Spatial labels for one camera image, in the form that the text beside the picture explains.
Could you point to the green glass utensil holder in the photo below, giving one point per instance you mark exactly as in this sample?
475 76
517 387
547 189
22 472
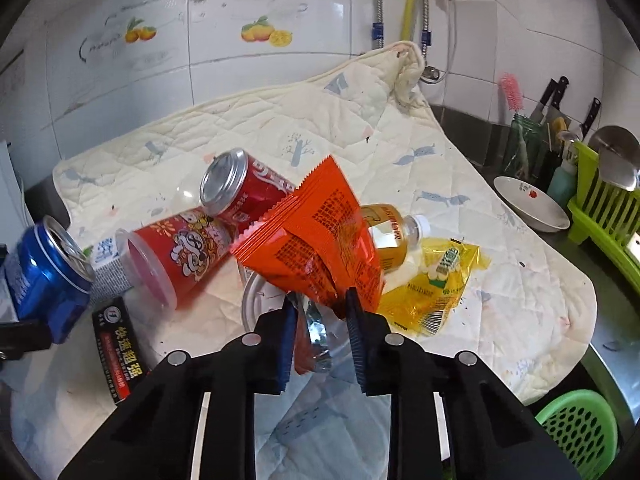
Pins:
525 150

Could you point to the pink bottle brush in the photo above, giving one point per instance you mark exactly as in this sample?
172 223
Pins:
511 92

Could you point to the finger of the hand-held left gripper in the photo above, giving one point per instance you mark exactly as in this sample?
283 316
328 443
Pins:
22 337

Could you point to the silver foil wrapper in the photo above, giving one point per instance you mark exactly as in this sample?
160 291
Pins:
320 335

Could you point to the yellow plastic wrapper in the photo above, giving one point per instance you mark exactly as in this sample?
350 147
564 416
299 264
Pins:
440 290

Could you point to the yellow tea bottle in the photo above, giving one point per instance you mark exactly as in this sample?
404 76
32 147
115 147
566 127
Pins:
390 235

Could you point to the orange snack packet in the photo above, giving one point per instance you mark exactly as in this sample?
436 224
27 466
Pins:
310 230

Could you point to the red snack packet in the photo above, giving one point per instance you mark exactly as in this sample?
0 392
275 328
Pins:
192 255

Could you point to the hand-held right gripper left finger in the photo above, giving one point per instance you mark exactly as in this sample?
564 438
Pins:
284 345

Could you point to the red soda can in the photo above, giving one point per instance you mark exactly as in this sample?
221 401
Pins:
250 195

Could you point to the black battery box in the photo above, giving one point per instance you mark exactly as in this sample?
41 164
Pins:
117 350

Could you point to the teal bottle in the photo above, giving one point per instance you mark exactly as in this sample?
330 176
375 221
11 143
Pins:
562 180

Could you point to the green dish rack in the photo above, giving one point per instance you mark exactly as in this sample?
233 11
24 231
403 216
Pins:
600 210

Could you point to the green plastic basket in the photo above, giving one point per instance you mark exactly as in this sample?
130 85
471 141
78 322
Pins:
575 430

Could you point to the cream quilted mat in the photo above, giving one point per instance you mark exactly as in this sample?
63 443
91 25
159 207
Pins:
300 110

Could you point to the white bowl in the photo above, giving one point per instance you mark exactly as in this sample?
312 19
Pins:
530 205

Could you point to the white drink carton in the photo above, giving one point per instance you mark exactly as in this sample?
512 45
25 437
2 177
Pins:
107 270

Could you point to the white appliance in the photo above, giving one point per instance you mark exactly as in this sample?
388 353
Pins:
12 185

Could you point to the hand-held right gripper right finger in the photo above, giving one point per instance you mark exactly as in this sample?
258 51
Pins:
358 342

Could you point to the blue soda can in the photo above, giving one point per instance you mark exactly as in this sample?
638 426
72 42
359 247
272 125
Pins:
45 285

